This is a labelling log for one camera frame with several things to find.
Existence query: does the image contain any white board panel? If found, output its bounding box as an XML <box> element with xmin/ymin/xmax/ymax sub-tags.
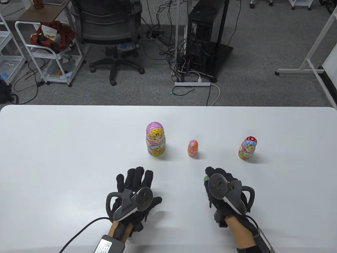
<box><xmin>323</xmin><ymin>47</ymin><xmax>337</xmax><ymax>106</ymax></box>

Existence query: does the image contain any black right wrist sensor box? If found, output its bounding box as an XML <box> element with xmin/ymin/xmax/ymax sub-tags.
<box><xmin>253</xmin><ymin>228</ymin><xmax>275</xmax><ymax>253</ymax></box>

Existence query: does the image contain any white crumpled paper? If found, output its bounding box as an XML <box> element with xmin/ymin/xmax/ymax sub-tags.
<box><xmin>41</xmin><ymin>24</ymin><xmax>58</xmax><ymax>37</ymax></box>

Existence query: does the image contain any white shelf cart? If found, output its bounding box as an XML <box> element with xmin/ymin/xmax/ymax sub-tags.
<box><xmin>0</xmin><ymin>12</ymin><xmax>28</xmax><ymax>86</ymax></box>

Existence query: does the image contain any grey right hand controller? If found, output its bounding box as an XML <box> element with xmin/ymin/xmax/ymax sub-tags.
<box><xmin>208</xmin><ymin>173</ymin><xmax>255</xmax><ymax>214</ymax></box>

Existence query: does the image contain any black bag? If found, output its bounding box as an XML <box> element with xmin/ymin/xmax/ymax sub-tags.
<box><xmin>0</xmin><ymin>79</ymin><xmax>19</xmax><ymax>104</ymax></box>

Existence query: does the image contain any large pink Russian doll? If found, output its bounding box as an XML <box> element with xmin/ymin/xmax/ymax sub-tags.
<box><xmin>146</xmin><ymin>122</ymin><xmax>167</xmax><ymax>157</ymax></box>

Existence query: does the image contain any white cart base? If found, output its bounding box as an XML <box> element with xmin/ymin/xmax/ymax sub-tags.
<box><xmin>288</xmin><ymin>0</ymin><xmax>314</xmax><ymax>10</ymax></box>

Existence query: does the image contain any white pole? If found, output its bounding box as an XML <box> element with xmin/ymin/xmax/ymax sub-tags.
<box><xmin>172</xmin><ymin>0</ymin><xmax>180</xmax><ymax>82</ymax></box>

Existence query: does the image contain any white power strip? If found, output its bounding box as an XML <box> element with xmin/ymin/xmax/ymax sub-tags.
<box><xmin>174</xmin><ymin>82</ymin><xmax>211</xmax><ymax>87</ymax></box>

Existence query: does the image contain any person's right hand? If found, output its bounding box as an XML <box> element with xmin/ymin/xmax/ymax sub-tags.
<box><xmin>204</xmin><ymin>166</ymin><xmax>249</xmax><ymax>227</ymax></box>

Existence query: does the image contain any red cloth bundle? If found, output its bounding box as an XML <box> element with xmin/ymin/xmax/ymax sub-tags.
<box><xmin>30</xmin><ymin>21</ymin><xmax>76</xmax><ymax>52</ymax></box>

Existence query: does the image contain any grey hand controller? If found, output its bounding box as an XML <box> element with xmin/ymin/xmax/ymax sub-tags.
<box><xmin>208</xmin><ymin>173</ymin><xmax>255</xmax><ymax>214</ymax></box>
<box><xmin>106</xmin><ymin>187</ymin><xmax>154</xmax><ymax>222</ymax></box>

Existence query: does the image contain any wooden side table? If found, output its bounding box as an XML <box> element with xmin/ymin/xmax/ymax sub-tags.
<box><xmin>16</xmin><ymin>0</ymin><xmax>73</xmax><ymax>23</ymax></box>

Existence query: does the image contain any person's right forearm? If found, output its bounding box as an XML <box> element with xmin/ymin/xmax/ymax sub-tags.
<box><xmin>225</xmin><ymin>215</ymin><xmax>257</xmax><ymax>253</ymax></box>

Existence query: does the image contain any white stand frame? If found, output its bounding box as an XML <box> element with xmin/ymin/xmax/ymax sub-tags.
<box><xmin>275</xmin><ymin>11</ymin><xmax>337</xmax><ymax>110</ymax></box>

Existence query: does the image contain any person's left forearm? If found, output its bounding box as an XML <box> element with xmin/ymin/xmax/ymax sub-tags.
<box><xmin>108</xmin><ymin>221</ymin><xmax>135</xmax><ymax>241</ymax></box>

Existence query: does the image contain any person's left hand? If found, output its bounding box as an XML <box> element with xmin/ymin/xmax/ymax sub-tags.
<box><xmin>112</xmin><ymin>167</ymin><xmax>163</xmax><ymax>232</ymax></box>

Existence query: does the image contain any black left sensor cable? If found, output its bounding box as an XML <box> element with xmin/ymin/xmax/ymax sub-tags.
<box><xmin>59</xmin><ymin>217</ymin><xmax>111</xmax><ymax>253</ymax></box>

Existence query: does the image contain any tangle of black cables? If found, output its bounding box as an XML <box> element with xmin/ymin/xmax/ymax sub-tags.
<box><xmin>141</xmin><ymin>0</ymin><xmax>200</xmax><ymax>82</ymax></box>

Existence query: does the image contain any black wrist sensor box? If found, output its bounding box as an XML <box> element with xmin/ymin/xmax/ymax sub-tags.
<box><xmin>253</xmin><ymin>228</ymin><xmax>275</xmax><ymax>253</ymax></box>
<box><xmin>93</xmin><ymin>235</ymin><xmax>125</xmax><ymax>253</ymax></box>

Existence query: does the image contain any black sensor cable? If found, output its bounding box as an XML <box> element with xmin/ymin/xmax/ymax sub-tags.
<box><xmin>59</xmin><ymin>217</ymin><xmax>111</xmax><ymax>253</ymax></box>
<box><xmin>245</xmin><ymin>215</ymin><xmax>260</xmax><ymax>230</ymax></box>

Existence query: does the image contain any black chair base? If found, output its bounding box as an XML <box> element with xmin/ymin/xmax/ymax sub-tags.
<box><xmin>250</xmin><ymin>0</ymin><xmax>274</xmax><ymax>9</ymax></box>

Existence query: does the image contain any orange Russian doll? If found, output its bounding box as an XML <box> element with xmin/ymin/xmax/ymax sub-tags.
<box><xmin>187</xmin><ymin>140</ymin><xmax>199</xmax><ymax>157</ymax></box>

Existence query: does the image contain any white power cable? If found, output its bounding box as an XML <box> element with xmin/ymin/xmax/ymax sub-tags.
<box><xmin>184</xmin><ymin>70</ymin><xmax>221</xmax><ymax>106</ymax></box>

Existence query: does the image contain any black office chair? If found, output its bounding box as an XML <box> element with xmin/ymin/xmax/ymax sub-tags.
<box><xmin>72</xmin><ymin>0</ymin><xmax>146</xmax><ymax>86</ymax></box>

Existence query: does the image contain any red Russian doll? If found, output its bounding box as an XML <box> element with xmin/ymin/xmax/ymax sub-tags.
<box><xmin>239</xmin><ymin>136</ymin><xmax>257</xmax><ymax>160</ymax></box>

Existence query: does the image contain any white wire cart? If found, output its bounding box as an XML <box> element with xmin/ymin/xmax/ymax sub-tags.
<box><xmin>15</xmin><ymin>21</ymin><xmax>87</xmax><ymax>87</ymax></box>

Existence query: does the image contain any black computer tower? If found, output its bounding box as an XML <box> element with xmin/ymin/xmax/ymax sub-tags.
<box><xmin>185</xmin><ymin>0</ymin><xmax>224</xmax><ymax>62</ymax></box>
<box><xmin>176</xmin><ymin>0</ymin><xmax>234</xmax><ymax>84</ymax></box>

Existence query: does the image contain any black left wrist sensor box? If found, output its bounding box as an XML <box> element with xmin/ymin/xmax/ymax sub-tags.
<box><xmin>93</xmin><ymin>235</ymin><xmax>125</xmax><ymax>253</ymax></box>

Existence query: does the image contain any grey left hand controller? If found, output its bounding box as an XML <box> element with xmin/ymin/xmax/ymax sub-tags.
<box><xmin>106</xmin><ymin>187</ymin><xmax>154</xmax><ymax>222</ymax></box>

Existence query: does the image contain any black right sensor cable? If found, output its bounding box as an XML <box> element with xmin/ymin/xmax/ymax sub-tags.
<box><xmin>245</xmin><ymin>215</ymin><xmax>260</xmax><ymax>230</ymax></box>

